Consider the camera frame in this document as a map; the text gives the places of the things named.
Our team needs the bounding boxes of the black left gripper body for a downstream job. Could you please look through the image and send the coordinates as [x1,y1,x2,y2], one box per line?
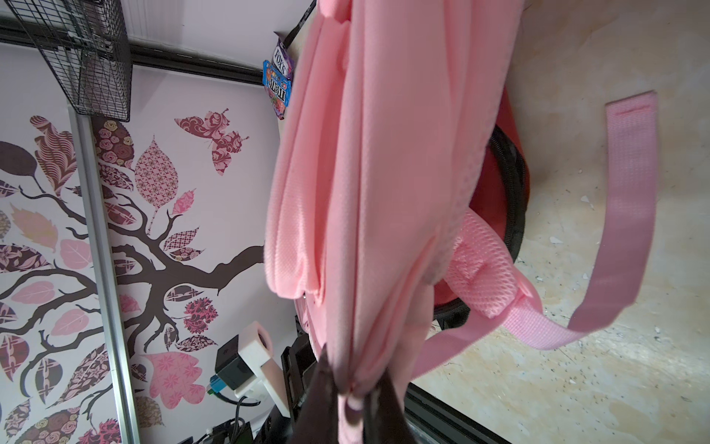
[266,333,317,443]

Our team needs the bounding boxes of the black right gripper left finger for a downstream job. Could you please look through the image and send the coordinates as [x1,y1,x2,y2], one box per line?
[288,347,338,444]

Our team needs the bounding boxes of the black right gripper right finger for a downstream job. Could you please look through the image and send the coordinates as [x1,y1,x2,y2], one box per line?
[362,372,416,444]

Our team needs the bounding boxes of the pink backpack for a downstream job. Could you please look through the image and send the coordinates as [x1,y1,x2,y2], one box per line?
[264,1,658,443]

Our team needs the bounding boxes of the blue M&M's candy bag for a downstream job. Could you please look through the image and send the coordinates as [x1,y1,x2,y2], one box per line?
[263,60,292,120]

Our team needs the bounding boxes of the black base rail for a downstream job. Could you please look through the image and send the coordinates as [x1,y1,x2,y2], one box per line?
[404,383,510,444]

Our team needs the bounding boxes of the aluminium rail left wall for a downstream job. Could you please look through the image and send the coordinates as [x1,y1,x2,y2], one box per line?
[68,107,141,443]

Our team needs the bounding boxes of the black wire basket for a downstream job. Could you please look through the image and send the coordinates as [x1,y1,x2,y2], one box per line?
[6,0,132,122]

